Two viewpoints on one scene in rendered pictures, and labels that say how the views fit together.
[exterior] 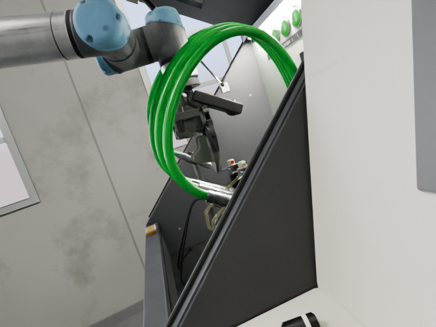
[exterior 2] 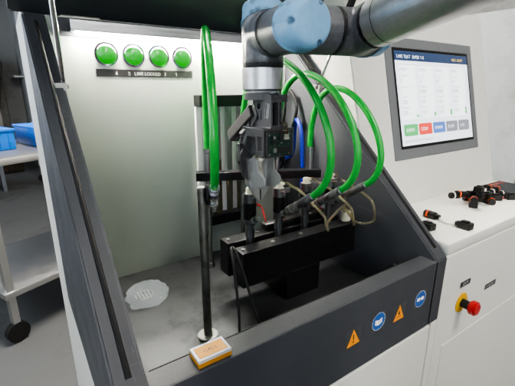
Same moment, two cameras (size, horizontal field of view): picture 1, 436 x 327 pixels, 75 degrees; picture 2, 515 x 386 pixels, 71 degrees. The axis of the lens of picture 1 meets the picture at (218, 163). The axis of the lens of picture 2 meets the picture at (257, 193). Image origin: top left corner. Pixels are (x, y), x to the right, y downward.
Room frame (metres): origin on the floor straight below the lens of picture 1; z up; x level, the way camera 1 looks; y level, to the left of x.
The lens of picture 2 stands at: (0.92, 0.66, 1.31)
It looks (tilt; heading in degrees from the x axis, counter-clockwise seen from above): 16 degrees down; 248
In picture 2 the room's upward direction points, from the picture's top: straight up
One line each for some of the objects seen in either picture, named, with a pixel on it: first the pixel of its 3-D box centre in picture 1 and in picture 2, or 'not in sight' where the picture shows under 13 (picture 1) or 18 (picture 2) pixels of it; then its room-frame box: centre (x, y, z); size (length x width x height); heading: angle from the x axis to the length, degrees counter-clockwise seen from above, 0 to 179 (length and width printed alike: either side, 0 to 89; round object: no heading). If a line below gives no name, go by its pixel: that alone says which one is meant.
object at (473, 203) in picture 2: not in sight; (483, 192); (-0.09, -0.04, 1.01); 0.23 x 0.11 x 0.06; 12
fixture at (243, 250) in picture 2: not in sight; (290, 256); (0.54, -0.05, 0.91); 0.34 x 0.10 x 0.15; 12
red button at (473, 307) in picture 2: not in sight; (469, 305); (0.16, 0.15, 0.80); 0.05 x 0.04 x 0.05; 12
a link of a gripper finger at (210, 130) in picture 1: (209, 133); not in sight; (0.63, 0.00, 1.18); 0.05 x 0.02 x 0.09; 12
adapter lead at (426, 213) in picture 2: not in sight; (447, 219); (0.16, 0.05, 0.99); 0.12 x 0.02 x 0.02; 101
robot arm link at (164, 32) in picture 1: (167, 38); (264, 35); (0.65, 0.02, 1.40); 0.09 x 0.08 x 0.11; 93
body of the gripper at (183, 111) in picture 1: (188, 110); (265, 125); (0.65, 0.03, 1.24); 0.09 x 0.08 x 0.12; 102
